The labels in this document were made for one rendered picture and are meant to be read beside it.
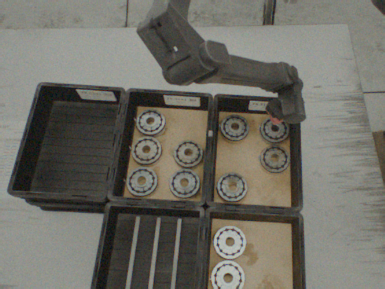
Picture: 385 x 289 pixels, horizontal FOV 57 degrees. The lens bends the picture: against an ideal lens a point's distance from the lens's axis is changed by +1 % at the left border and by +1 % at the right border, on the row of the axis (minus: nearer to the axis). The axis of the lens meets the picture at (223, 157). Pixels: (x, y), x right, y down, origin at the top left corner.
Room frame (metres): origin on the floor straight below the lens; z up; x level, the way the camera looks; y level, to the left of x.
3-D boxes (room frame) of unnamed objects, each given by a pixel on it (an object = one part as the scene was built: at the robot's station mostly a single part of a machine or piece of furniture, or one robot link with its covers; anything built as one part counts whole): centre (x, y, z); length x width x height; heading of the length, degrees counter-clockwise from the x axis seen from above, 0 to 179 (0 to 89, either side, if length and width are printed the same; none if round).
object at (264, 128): (0.56, -0.17, 0.86); 0.10 x 0.10 x 0.01
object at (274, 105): (0.56, -0.18, 1.06); 0.10 x 0.07 x 0.07; 129
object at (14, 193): (0.43, 0.50, 0.92); 0.40 x 0.30 x 0.02; 2
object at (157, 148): (0.44, 0.26, 0.86); 0.10 x 0.10 x 0.01
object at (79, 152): (0.43, 0.50, 0.87); 0.40 x 0.30 x 0.11; 2
